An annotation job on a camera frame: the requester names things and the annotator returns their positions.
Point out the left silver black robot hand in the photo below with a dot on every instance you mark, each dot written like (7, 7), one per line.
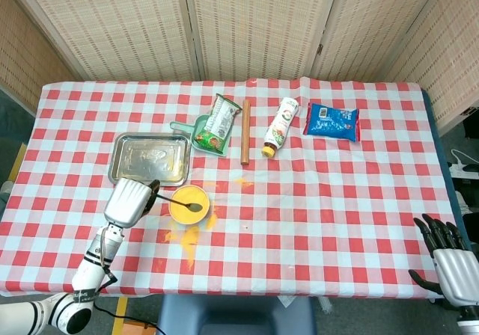
(127, 202)

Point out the spilled yellow powder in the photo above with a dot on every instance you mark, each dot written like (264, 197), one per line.
(191, 236)

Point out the wooden rolling pin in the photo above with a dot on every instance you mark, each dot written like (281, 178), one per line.
(245, 133)

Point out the black spoon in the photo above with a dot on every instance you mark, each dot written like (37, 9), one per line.
(194, 208)

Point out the blue snack bag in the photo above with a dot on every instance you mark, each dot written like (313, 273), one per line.
(331, 122)

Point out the green plastic scoop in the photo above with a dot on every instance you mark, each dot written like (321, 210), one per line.
(179, 126)

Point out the white power strip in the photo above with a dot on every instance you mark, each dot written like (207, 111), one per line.
(462, 170)

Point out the blue padded seat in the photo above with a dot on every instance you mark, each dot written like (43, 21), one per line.
(235, 314)

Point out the white bottle with yellow cap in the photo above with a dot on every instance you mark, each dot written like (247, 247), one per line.
(280, 125)

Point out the woven folding screen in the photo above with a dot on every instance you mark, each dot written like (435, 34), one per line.
(258, 24)

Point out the red white checkered tablecloth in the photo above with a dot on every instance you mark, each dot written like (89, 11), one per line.
(337, 208)

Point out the beige bowl of yellow powder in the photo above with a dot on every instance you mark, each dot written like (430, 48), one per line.
(187, 217)

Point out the rectangular metal tray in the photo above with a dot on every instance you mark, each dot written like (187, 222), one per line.
(149, 155)

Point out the green snack bag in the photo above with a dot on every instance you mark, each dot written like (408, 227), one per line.
(219, 122)

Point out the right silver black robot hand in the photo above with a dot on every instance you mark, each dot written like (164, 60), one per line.
(458, 275)

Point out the orange box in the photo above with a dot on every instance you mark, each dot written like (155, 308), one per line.
(138, 328)

